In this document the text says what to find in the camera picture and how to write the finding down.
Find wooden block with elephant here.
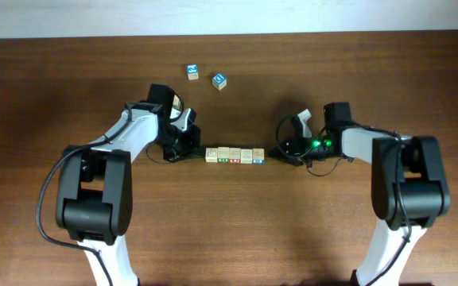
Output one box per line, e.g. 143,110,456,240
205,148,218,163

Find wooden block blue edge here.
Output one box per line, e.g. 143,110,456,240
252,149,265,164

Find wooden block number 5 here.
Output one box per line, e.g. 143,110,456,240
217,147,230,163

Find wooden block green letter N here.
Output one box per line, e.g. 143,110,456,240
240,149,253,164

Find wooden block number 8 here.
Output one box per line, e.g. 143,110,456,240
229,148,241,164

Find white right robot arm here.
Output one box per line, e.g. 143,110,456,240
268,102,451,285

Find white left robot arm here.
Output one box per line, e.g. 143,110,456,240
56,83,200,285

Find wooden block with dog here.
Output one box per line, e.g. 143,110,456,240
173,95,182,111

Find wooden block blue letter Z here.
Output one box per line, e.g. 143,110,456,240
186,64,199,80

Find wooden block blue letter D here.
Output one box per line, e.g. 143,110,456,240
212,73,227,91

